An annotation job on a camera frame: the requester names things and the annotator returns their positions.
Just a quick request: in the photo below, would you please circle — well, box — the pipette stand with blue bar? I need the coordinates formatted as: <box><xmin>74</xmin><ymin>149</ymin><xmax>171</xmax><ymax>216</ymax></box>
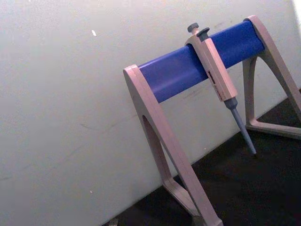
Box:
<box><xmin>123</xmin><ymin>15</ymin><xmax>301</xmax><ymax>226</ymax></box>

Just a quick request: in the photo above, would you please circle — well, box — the black table cloth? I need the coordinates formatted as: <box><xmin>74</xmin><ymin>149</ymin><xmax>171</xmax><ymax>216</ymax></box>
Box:
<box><xmin>101</xmin><ymin>88</ymin><xmax>301</xmax><ymax>226</ymax></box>

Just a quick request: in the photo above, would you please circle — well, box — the pale grey pipette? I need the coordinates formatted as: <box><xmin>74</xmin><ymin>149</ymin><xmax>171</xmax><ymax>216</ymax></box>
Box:
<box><xmin>184</xmin><ymin>22</ymin><xmax>258</xmax><ymax>156</ymax></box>

